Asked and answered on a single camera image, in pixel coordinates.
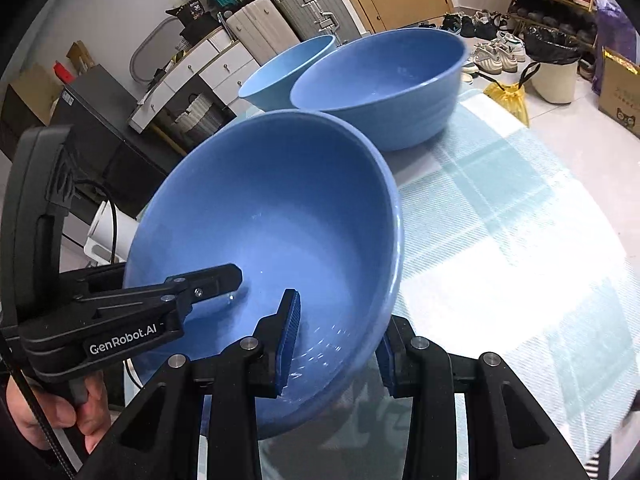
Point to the teal checked tablecloth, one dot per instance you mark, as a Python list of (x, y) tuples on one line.
[(500, 210)]

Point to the purple bag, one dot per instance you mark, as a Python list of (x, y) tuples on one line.
[(612, 30)]

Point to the black bag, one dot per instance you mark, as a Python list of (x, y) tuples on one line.
[(192, 17)]

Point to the large blue bowl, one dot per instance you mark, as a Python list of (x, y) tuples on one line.
[(380, 75)]

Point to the group of shoes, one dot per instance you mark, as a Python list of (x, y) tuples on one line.
[(492, 55)]

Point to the white bin with black bag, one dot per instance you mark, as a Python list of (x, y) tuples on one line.
[(552, 75)]

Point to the beige suitcase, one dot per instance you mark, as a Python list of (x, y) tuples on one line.
[(260, 25)]

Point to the grey oval mirror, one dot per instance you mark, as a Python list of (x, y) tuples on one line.
[(145, 50)]

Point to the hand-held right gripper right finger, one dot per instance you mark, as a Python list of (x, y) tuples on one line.
[(387, 370)]

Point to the metal shoe rack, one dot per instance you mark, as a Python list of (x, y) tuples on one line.
[(542, 22)]

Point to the printed cardboard box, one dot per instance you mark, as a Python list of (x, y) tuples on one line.
[(620, 95)]

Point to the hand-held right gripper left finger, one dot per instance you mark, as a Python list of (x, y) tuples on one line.
[(289, 340)]

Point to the white drawer cabinet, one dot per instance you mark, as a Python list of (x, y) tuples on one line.
[(220, 65)]

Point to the yellow plastic bag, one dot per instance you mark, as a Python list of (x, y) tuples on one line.
[(510, 102)]

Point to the person's left hand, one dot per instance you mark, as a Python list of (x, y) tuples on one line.
[(55, 410)]

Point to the black cabinet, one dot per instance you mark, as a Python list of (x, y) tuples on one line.
[(100, 120)]

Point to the silver suitcase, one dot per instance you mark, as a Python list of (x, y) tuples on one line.
[(310, 5)]

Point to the flat cardboard box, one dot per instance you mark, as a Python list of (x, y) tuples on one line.
[(30, 100)]

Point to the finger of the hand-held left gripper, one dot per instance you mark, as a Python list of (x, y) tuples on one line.
[(95, 277), (210, 282)]

